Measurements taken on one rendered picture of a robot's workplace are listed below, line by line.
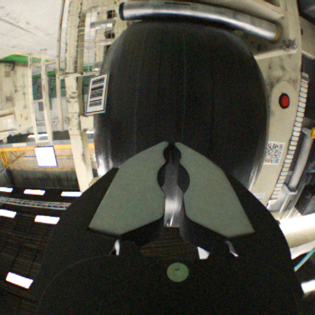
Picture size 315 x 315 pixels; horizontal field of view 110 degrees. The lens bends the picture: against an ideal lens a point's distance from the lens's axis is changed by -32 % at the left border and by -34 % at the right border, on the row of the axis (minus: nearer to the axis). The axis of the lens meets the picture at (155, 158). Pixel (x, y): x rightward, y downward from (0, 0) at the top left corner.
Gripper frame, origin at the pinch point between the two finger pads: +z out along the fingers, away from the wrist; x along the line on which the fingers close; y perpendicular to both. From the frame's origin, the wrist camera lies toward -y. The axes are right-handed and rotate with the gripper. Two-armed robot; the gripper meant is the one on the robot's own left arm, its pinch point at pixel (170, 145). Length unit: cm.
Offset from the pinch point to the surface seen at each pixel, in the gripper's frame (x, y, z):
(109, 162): -8.0, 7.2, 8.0
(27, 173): -1012, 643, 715
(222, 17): 10.3, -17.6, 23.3
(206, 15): 7.0, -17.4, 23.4
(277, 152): 34.7, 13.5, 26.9
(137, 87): -4.0, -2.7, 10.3
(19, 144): -608, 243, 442
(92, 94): -11.0, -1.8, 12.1
